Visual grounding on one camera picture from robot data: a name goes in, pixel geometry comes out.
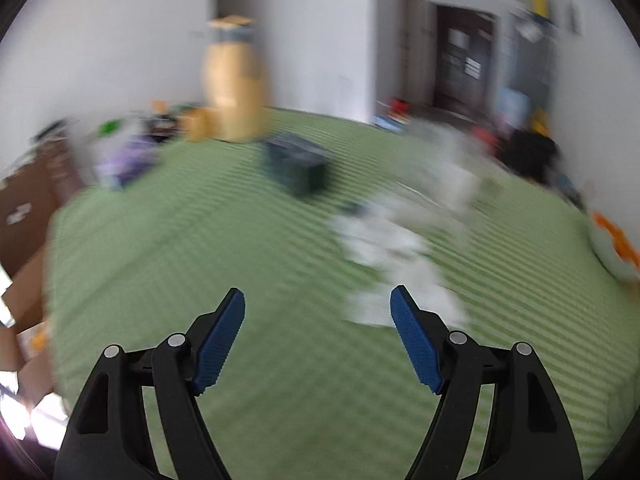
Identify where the black bag on floor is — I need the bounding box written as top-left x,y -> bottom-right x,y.
498,130 -> 559,185

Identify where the dark entrance door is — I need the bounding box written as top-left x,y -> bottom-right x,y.
433,4 -> 497,119

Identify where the green checked tablecloth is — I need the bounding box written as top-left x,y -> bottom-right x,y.
47,110 -> 639,479

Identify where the dark blue pet supplement box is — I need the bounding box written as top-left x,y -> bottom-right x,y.
262,131 -> 333,197

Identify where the yellow thermos jug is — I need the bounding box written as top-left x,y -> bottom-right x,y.
203,14 -> 267,143

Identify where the yellow round tin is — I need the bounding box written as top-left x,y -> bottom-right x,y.
179,107 -> 217,142

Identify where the brown wooden chair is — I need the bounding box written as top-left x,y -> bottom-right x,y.
1,136 -> 85,278

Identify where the purple tissue box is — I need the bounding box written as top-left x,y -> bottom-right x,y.
96,136 -> 160,190

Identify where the clear plastic packaging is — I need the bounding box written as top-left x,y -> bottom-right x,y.
393,119 -> 509,214

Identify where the cardboard box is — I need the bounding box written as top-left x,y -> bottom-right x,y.
0,244 -> 55,408

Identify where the grey refrigerator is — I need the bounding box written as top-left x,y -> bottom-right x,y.
506,10 -> 558,117

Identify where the bowl of oranges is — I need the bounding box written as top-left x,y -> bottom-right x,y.
588,211 -> 639,282

